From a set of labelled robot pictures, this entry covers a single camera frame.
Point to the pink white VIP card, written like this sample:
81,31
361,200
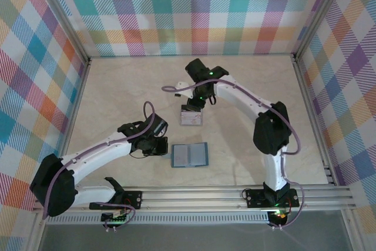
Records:
191,118

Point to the teal leather card holder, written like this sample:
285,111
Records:
198,155

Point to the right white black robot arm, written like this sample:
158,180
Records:
270,133

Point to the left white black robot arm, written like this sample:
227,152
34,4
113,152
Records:
55,186

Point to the clear plastic tray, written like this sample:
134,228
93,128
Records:
191,126

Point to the small circuit board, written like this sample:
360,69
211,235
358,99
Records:
113,218
279,215

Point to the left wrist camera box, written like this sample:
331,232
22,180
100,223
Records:
158,124

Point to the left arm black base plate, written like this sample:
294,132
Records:
132,199

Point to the long aluminium mounting rail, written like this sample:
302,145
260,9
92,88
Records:
191,198

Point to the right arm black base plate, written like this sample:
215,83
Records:
255,198

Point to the aluminium side rail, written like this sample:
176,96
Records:
312,115

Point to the aluminium frame post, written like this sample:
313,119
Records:
321,13
63,16

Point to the aluminium frame leg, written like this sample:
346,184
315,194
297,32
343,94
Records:
351,233
36,233

